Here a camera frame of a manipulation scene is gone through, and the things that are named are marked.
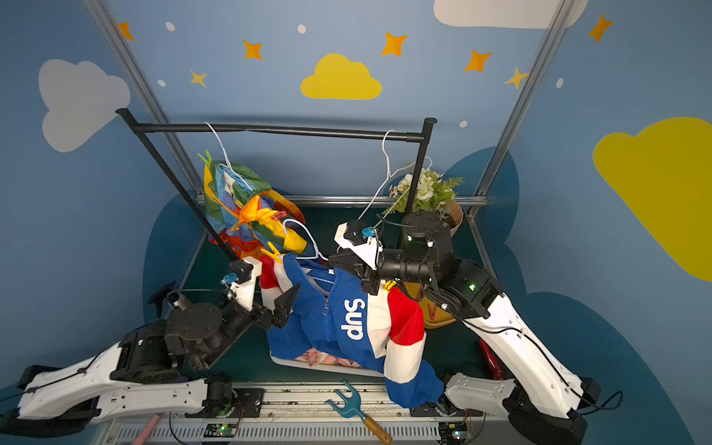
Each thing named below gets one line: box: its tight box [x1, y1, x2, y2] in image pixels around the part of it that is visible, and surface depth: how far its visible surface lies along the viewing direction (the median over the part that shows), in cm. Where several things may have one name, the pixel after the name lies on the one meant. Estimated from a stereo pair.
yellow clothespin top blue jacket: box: [260, 241, 283, 265], surface depth 62 cm
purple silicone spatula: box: [131, 411, 166, 445], surface depth 71 cm
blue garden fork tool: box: [324, 379, 393, 445], surface depth 74 cm
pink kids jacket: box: [294, 349, 363, 369], surface depth 74 cm
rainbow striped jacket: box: [203, 160, 307, 259], surface depth 70 cm
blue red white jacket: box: [260, 254, 445, 408], surface depth 59 cm
